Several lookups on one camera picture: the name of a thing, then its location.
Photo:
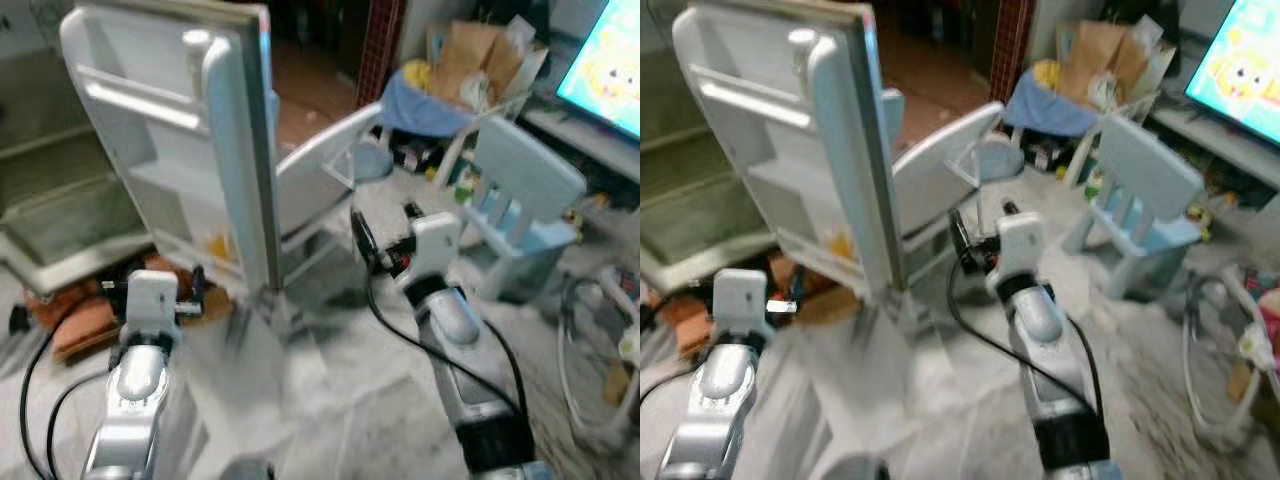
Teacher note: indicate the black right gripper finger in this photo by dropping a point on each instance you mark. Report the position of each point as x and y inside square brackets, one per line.
[1011, 208]
[411, 211]

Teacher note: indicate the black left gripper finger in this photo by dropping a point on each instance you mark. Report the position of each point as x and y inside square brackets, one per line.
[797, 288]
[199, 280]

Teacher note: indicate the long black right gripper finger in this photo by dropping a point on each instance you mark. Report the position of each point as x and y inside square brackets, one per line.
[960, 238]
[362, 238]

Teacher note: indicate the silver fridge door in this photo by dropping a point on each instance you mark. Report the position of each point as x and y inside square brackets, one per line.
[800, 150]
[200, 150]

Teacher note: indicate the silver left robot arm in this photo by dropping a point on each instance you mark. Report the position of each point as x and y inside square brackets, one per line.
[725, 400]
[135, 400]

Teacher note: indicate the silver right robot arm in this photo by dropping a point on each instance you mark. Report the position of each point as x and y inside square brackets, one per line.
[470, 370]
[1050, 350]

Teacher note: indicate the grey fridge body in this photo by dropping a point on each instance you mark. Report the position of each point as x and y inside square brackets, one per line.
[690, 200]
[50, 180]

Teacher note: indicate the grey white folding chair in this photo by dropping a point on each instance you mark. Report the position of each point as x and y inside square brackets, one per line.
[940, 170]
[320, 175]

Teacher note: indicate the wooden pallet stand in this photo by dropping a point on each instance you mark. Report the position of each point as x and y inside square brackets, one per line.
[85, 325]
[700, 320]

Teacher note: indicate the light blue kids chair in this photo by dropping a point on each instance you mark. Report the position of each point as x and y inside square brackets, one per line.
[1140, 185]
[525, 180]

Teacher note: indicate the yellow plush toy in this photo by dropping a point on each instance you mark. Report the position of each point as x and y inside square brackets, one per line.
[415, 75]
[1045, 72]

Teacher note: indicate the red tiled pillar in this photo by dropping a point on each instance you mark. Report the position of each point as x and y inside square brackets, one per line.
[1010, 40]
[380, 45]

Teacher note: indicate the television screen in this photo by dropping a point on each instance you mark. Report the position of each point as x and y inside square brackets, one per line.
[1240, 70]
[610, 60]

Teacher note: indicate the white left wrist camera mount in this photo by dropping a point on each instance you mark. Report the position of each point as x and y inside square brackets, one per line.
[742, 300]
[152, 300]

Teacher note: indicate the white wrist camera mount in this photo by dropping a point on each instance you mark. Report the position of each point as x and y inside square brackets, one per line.
[742, 300]
[437, 250]
[152, 300]
[1020, 245]

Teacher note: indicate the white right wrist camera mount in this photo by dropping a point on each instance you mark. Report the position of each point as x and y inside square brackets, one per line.
[437, 250]
[1020, 245]

